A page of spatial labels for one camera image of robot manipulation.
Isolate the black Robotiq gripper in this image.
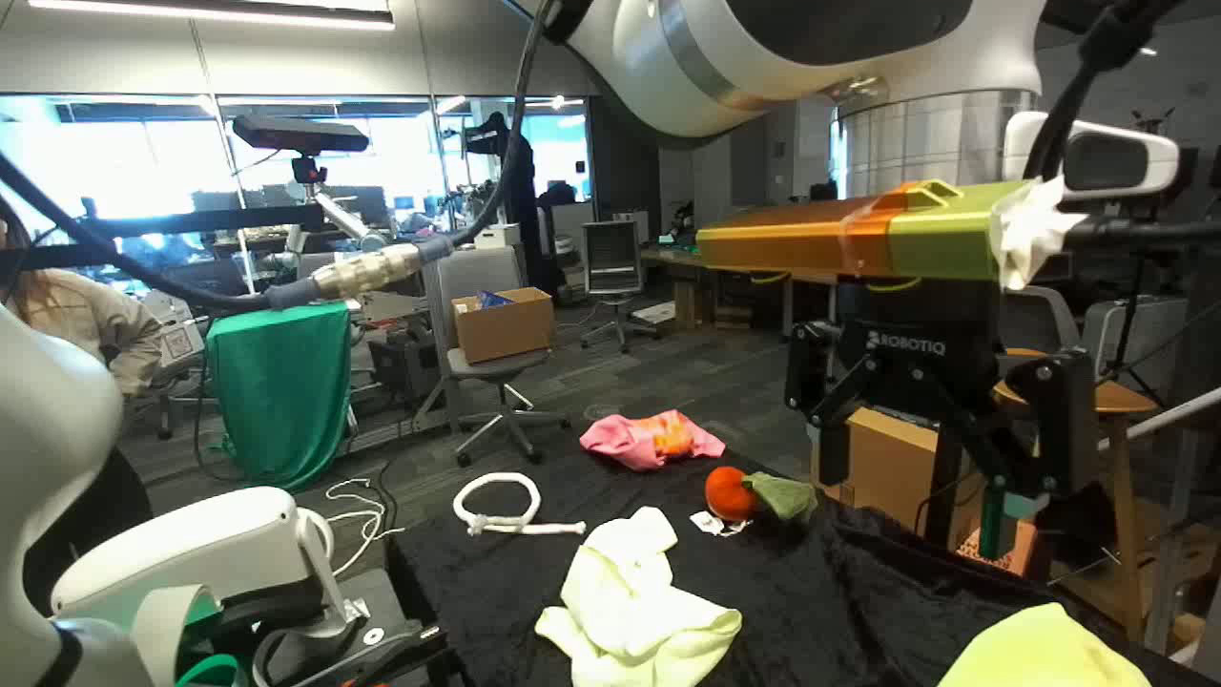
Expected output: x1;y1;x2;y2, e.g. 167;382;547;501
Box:
787;279;1112;567

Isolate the orange plush tomato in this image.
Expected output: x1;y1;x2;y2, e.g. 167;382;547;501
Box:
688;460;821;543

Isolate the green draped cloth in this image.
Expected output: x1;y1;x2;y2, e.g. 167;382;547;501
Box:
204;298;360;490

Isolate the small open cardboard box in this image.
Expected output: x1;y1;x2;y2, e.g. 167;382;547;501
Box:
450;282;561;368

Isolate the black clamp mount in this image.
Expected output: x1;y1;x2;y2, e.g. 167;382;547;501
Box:
244;595;450;687

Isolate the pink orange cloth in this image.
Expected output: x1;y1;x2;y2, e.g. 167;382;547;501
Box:
576;405;732;478

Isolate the person in dark clothes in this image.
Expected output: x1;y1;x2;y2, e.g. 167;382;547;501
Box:
461;109;566;298

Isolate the ceiling light strip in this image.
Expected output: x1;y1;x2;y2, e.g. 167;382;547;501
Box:
22;0;397;35

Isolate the grey mesh office chair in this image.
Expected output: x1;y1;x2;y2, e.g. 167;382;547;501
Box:
576;216;658;354

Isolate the bright yellow towel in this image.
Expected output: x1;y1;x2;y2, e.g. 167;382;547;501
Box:
934;599;1158;687

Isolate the white tube loop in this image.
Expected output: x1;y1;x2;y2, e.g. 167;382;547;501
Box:
450;469;592;543

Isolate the white floor cable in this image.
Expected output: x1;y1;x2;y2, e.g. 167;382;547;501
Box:
298;469;406;583

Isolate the black velvet table cloth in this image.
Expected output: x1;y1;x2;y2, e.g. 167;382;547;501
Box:
387;431;1221;687

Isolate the small green cloth piece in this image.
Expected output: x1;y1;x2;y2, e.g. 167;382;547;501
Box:
172;590;248;687

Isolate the black camera on stand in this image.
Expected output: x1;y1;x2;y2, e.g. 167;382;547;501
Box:
229;109;374;186

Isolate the long wooden table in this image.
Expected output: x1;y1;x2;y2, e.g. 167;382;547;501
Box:
641;245;845;340

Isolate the person in beige top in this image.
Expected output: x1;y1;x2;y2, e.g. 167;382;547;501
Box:
0;193;167;395

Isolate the grey metal rail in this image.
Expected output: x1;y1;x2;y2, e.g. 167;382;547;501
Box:
1123;382;1221;446

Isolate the orange block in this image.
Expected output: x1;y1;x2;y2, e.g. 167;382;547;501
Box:
957;516;1047;581

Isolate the cardboard box with black tape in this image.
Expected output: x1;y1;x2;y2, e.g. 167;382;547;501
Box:
813;400;948;539

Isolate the pale cream cloth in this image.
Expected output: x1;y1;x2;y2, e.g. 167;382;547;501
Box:
529;502;748;687

